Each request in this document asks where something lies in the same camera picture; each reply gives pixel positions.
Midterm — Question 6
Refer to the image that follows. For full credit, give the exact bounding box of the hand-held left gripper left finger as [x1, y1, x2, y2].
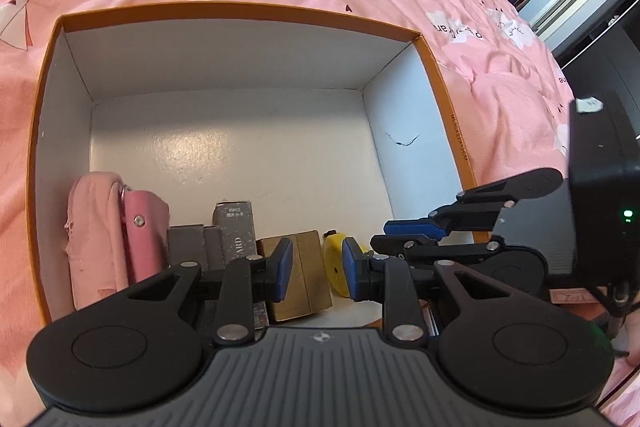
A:
[117, 238, 294, 348]

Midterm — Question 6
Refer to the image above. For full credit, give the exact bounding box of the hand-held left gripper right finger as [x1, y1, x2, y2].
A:
[342, 239, 516, 350]

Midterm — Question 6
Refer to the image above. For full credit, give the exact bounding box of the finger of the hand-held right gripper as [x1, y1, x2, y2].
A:
[429, 167, 567, 233]
[371, 218, 506, 260]

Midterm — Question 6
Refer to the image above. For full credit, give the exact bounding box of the yellow toy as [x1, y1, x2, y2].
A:
[322, 231, 373, 299]

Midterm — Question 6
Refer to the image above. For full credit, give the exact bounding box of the gold box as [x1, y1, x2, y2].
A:
[256, 229, 333, 323]

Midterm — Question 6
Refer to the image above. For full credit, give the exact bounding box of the grey card box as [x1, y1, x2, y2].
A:
[212, 201, 268, 328]

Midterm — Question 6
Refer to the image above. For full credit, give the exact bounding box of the dark grey small box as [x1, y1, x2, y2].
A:
[166, 223, 223, 273]

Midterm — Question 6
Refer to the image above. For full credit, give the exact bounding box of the pink snap case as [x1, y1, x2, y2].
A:
[121, 189, 171, 290]

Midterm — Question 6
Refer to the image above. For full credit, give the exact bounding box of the pink fabric pouch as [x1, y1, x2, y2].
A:
[64, 172, 132, 310]

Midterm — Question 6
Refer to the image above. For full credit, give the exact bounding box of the orange cardboard box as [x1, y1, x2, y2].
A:
[27, 0, 496, 325]

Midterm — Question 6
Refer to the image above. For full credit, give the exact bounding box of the black cable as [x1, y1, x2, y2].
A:
[597, 282, 633, 358]

